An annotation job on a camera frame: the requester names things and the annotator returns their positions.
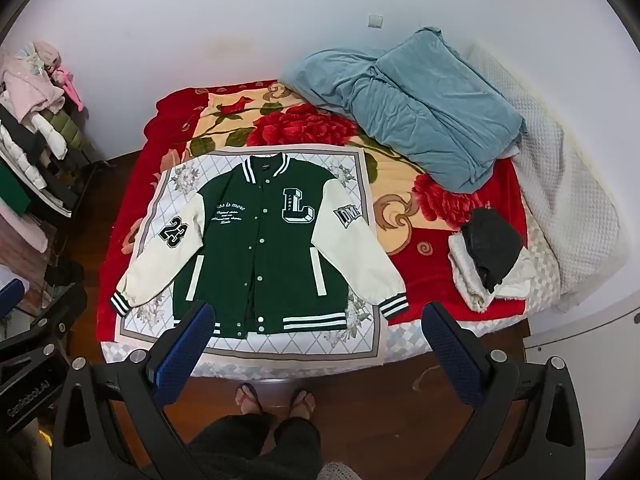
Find person's left foot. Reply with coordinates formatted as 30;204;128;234
234;382;265;416

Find green and white varsity jacket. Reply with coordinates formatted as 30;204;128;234
111;152;410;337

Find dark green garment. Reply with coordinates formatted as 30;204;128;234
0;164;32;217

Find white fluffy garment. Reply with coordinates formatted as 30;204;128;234
448;232;537;312

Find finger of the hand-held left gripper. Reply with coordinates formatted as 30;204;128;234
0;278;89;361

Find olive puffer jacket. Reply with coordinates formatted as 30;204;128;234
39;109;90;152

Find red floral blanket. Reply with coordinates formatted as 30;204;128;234
99;79;532;356

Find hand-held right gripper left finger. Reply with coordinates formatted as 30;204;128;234
51;300;216;480

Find person's foot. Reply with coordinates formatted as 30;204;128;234
234;382;265;416
289;387;318;418

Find person's black trousers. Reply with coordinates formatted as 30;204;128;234
187;407;323;480

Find blue quilt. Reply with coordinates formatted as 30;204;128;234
280;26;527;194

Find white quilted bedspread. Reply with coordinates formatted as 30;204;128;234
467;44;632;311

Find black clothes rack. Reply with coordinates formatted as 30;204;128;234
47;142;117;221

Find folded black garment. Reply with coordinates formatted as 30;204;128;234
460;207;526;295

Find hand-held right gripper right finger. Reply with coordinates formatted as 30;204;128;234
421;302;587;480

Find person's right foot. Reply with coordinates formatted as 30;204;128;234
289;387;318;418

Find white puffer jacket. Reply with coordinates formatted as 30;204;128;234
0;119;69;191

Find white patterned cloth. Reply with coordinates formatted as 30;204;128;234
117;145;386;361

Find pale pink cloth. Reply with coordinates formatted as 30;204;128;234
0;205;51;257

